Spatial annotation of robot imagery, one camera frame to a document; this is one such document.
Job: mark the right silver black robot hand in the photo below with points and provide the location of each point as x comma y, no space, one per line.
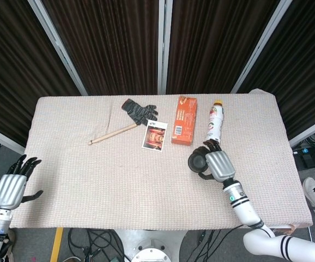
220,166

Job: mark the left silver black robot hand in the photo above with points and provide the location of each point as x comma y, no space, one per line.
10,191

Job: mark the black round cup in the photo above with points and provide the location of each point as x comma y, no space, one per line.
197,162

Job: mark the white grey robot base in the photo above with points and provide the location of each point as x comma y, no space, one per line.
150,251

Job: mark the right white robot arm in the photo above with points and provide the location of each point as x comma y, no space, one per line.
244,210

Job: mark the white labelled drink bottle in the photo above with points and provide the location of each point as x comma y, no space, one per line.
214,122

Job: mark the orange cardboard box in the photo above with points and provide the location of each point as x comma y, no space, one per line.
184,122

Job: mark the yellow floor tape strip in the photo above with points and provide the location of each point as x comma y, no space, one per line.
56,245

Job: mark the white bordered photo postcard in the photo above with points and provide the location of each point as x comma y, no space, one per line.
154,136

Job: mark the beige waffle weave tablecloth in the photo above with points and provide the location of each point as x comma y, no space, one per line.
146,177

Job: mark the black grey work glove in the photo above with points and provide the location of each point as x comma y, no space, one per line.
138,112

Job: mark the light wooden stick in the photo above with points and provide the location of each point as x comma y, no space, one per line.
111,134

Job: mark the dark brown ribbed partition panel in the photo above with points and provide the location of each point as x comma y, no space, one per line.
214,46
111,46
15,68
304,54

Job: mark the grey metal side partition rail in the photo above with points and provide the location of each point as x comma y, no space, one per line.
2,137
310,130

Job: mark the grey metal partition post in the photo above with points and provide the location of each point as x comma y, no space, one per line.
261,45
59,49
164,46

